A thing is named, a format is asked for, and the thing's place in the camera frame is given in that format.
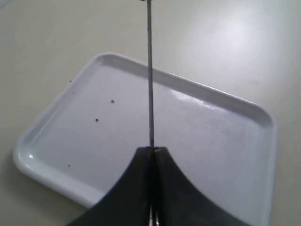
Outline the thin metal skewer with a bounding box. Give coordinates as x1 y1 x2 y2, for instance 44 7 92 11
140 0 158 226

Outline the white rectangular plastic tray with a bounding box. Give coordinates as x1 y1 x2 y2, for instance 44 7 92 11
13 53 277 226

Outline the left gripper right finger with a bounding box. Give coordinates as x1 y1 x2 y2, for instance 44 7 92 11
155 147 245 226

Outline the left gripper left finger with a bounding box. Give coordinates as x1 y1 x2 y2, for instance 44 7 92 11
68 147 152 226

